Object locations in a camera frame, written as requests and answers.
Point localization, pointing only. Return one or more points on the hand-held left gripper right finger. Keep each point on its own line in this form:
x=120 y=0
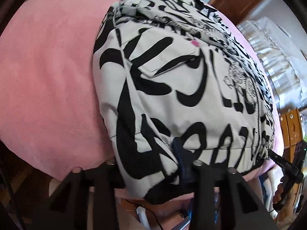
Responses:
x=180 y=153

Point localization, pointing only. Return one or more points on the white black printed jacket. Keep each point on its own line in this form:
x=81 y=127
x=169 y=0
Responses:
x=179 y=88

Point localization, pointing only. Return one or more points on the person's right forearm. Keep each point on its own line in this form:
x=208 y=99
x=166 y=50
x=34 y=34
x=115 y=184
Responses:
x=291 y=208

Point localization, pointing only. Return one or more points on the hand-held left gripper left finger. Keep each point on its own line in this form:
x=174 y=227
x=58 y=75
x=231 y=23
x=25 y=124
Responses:
x=103 y=184

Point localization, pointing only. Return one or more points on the wooden drawer cabinet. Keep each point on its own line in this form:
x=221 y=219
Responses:
x=291 y=127

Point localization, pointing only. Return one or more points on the person's right hand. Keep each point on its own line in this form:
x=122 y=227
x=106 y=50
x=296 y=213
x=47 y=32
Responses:
x=279 y=196

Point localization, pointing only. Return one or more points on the white plastic object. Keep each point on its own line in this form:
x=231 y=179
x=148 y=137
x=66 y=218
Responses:
x=142 y=216

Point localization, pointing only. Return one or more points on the pink bed sheet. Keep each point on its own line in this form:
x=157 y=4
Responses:
x=48 y=76

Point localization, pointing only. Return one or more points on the white lace furniture cover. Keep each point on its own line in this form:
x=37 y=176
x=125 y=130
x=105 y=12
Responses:
x=275 y=52

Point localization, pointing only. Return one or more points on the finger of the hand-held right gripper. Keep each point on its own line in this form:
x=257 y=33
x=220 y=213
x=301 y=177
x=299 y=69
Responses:
x=283 y=163

